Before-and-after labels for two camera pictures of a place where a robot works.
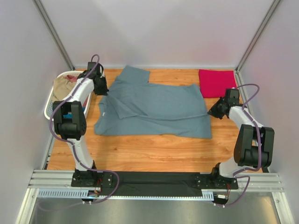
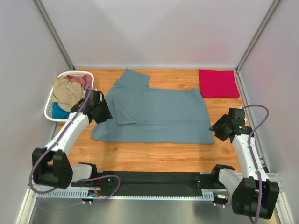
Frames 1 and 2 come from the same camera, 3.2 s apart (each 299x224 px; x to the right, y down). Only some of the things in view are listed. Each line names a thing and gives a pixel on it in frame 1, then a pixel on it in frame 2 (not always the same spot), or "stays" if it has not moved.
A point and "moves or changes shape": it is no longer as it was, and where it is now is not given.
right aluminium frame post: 274,5 stays
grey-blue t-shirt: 134,105 moves or changes shape
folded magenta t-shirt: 214,83 stays
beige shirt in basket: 62,87 stays
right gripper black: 217,108 → 219,127
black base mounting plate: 192,183 stays
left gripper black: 101,86 → 103,113
